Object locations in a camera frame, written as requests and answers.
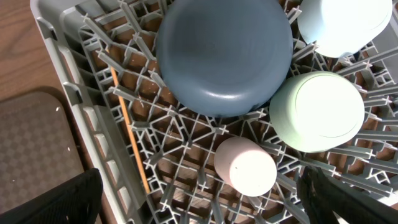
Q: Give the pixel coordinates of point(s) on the light blue bowl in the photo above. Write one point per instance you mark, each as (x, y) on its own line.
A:
(342, 27)

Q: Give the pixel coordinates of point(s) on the grey dishwasher rack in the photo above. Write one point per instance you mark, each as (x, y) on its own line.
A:
(105, 49)

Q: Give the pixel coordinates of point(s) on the mint green bowl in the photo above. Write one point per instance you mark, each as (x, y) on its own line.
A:
(316, 111)

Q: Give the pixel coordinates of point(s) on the dark brown serving tray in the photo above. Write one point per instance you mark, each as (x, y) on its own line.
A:
(38, 151)

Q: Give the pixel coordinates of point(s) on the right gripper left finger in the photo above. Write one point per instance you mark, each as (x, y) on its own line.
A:
(77, 200)

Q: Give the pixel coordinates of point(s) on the wooden chopstick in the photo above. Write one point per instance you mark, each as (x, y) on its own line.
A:
(134, 144)

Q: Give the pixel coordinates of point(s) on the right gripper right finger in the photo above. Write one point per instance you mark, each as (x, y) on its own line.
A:
(324, 198)

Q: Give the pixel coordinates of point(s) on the pink plastic cup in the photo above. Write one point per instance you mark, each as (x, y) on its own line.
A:
(245, 166)

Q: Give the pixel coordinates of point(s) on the dark blue plate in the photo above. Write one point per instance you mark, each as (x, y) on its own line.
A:
(224, 58)

